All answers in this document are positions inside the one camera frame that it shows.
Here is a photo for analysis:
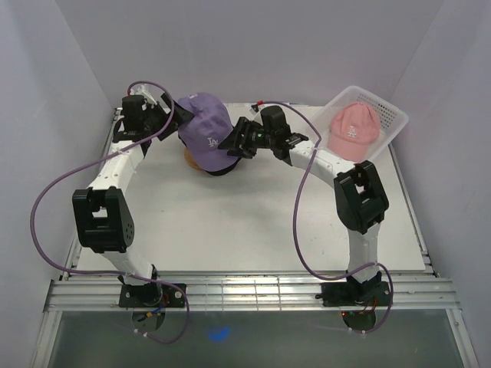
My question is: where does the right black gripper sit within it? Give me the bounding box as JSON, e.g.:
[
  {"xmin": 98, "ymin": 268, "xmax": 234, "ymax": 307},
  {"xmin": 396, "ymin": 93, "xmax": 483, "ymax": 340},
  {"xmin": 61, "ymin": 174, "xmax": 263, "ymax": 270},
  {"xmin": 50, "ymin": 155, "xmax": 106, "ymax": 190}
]
[{"xmin": 218, "ymin": 117, "xmax": 275, "ymax": 159}]

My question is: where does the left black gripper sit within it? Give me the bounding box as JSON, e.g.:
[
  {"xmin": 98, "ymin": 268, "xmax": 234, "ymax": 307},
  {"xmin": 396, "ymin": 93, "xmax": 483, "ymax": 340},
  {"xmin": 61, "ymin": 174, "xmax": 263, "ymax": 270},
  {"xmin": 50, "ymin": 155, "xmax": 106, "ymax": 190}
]
[{"xmin": 143, "ymin": 94, "xmax": 194, "ymax": 141}]

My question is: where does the purple cap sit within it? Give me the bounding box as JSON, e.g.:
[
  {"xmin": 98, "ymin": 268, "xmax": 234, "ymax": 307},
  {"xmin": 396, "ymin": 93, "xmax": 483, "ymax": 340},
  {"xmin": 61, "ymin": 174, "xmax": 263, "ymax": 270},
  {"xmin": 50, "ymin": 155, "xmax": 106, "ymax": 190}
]
[{"xmin": 178, "ymin": 92, "xmax": 233, "ymax": 155}]

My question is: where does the black cap gold logo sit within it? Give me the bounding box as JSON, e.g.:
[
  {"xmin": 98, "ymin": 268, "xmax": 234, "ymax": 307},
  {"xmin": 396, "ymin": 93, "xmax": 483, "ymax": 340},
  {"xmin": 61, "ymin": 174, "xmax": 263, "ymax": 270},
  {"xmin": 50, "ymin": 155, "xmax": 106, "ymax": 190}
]
[{"xmin": 181, "ymin": 140, "xmax": 240, "ymax": 176}]

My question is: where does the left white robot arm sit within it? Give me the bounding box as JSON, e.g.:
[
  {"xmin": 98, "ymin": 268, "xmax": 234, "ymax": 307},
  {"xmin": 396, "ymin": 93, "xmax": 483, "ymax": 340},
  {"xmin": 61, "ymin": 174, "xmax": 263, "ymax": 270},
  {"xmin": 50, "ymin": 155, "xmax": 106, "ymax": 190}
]
[{"xmin": 72, "ymin": 92, "xmax": 194, "ymax": 307}]

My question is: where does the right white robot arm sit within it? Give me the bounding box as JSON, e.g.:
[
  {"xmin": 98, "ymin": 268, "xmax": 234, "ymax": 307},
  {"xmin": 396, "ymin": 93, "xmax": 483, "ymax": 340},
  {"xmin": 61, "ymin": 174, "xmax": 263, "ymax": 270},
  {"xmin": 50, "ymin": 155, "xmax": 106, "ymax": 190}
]
[{"xmin": 218, "ymin": 101, "xmax": 394, "ymax": 307}]

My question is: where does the wooden hat stand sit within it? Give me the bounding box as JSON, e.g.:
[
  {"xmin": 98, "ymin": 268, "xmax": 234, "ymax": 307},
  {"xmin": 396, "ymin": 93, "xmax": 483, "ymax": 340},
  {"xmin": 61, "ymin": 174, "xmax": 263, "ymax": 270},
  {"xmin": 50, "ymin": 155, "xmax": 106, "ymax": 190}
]
[{"xmin": 183, "ymin": 148, "xmax": 203, "ymax": 171}]

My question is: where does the pink cap in basket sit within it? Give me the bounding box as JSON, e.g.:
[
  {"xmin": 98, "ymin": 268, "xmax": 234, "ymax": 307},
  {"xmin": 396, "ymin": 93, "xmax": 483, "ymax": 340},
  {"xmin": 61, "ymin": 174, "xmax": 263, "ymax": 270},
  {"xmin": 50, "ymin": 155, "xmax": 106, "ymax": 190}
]
[{"xmin": 327, "ymin": 102, "xmax": 381, "ymax": 162}]

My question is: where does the white plastic basket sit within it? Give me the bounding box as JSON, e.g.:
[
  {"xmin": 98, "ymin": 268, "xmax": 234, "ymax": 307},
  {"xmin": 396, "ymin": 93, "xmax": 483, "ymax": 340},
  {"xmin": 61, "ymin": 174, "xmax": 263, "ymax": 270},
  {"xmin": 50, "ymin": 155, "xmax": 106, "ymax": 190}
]
[{"xmin": 311, "ymin": 86, "xmax": 409, "ymax": 162}]

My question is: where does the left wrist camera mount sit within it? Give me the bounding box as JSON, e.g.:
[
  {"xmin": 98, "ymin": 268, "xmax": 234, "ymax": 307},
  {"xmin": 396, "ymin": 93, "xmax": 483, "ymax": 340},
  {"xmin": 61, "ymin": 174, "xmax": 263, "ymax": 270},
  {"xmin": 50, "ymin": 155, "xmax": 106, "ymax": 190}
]
[{"xmin": 127, "ymin": 83, "xmax": 157, "ymax": 105}]

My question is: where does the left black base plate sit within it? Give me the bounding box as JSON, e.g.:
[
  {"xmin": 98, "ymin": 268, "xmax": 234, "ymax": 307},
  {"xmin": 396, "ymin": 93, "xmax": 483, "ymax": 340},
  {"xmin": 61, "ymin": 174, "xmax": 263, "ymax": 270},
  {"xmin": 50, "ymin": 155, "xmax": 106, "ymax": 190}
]
[{"xmin": 118, "ymin": 283, "xmax": 186, "ymax": 308}]

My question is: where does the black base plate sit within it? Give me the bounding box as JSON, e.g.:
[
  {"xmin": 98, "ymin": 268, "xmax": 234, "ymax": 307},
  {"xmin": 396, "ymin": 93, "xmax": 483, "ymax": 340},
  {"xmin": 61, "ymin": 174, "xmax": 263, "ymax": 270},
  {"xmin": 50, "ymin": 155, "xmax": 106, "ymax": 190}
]
[
  {"xmin": 317, "ymin": 281, "xmax": 391, "ymax": 307},
  {"xmin": 118, "ymin": 283, "xmax": 186, "ymax": 308}
]

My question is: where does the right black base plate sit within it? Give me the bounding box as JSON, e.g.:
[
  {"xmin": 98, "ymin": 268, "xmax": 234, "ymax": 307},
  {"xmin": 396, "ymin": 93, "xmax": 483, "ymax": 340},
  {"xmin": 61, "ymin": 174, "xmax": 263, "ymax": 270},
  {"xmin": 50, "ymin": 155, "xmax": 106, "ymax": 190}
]
[{"xmin": 317, "ymin": 281, "xmax": 391, "ymax": 307}]

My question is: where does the aluminium rail frame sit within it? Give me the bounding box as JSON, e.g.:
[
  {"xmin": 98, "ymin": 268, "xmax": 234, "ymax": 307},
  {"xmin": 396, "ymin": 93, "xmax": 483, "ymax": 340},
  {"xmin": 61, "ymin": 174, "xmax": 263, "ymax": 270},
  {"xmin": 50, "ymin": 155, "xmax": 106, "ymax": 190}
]
[{"xmin": 31, "ymin": 273, "xmax": 479, "ymax": 367}]

